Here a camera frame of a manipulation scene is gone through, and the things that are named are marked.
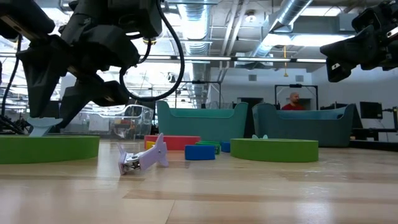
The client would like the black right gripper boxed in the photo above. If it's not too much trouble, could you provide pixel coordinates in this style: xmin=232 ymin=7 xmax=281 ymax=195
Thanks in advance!
xmin=320 ymin=0 xmax=398 ymax=83

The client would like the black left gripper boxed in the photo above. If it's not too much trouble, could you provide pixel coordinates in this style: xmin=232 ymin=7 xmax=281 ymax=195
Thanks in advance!
xmin=17 ymin=0 xmax=163 ymax=129

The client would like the light blue staple remover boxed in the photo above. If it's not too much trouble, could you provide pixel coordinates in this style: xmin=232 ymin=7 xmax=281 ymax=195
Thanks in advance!
xmin=26 ymin=116 xmax=63 ymax=138

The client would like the green tape roll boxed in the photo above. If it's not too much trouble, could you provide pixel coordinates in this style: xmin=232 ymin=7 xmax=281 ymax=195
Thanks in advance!
xmin=230 ymin=138 xmax=320 ymax=163
xmin=0 ymin=135 xmax=101 ymax=165

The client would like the pink tape roll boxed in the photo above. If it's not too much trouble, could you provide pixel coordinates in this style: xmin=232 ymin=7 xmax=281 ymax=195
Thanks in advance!
xmin=144 ymin=134 xmax=201 ymax=151

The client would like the small green stapler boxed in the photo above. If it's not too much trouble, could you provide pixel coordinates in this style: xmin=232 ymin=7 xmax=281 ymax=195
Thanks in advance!
xmin=195 ymin=141 xmax=221 ymax=156

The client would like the black background monitor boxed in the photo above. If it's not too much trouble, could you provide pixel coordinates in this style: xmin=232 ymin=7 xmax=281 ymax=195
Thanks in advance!
xmin=359 ymin=101 xmax=384 ymax=119

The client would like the person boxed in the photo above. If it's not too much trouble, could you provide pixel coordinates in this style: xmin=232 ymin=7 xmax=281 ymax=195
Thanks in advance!
xmin=281 ymin=91 xmax=307 ymax=111

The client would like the black background workbench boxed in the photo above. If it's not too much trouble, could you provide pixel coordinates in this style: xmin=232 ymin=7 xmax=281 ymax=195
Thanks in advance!
xmin=349 ymin=105 xmax=398 ymax=152

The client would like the dark teal plastic bin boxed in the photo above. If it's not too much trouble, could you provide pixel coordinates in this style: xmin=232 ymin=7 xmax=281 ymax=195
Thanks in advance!
xmin=251 ymin=103 xmax=356 ymax=148

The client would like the clear plastic bin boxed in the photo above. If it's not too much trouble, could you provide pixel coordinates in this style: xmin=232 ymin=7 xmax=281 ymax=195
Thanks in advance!
xmin=60 ymin=104 xmax=155 ymax=139

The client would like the light teal plastic bin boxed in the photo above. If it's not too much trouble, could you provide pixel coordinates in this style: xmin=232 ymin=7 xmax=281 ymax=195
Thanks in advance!
xmin=156 ymin=100 xmax=249 ymax=146

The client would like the yellow hanging cord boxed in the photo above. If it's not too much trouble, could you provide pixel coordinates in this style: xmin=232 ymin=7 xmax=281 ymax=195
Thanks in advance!
xmin=282 ymin=45 xmax=289 ymax=78

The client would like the silver slanted ventilation duct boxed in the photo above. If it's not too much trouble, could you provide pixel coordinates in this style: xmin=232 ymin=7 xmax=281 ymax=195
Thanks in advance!
xmin=253 ymin=0 xmax=313 ymax=60

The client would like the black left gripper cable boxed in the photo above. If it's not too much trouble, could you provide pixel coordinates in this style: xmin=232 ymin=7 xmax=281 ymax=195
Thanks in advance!
xmin=119 ymin=0 xmax=187 ymax=103

